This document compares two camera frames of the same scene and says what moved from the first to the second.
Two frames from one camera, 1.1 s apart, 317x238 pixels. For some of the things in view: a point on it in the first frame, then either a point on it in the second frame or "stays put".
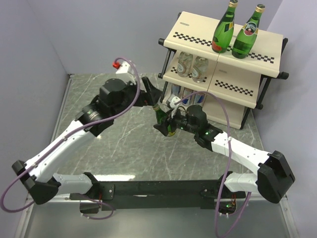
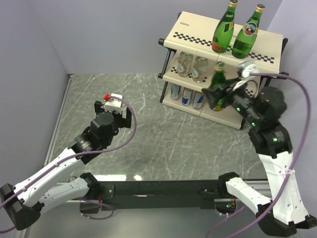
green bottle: x=161 y=115 to x=218 y=79
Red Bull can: x=187 y=91 stays put
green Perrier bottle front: x=224 y=32 stays put
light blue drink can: x=176 y=89 stays put
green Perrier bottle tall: x=247 y=35 stays put
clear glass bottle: x=184 y=63 stays put
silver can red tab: x=199 y=98 stays put
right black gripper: x=162 y=127 to x=214 y=95
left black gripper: x=150 y=97 to x=123 y=122
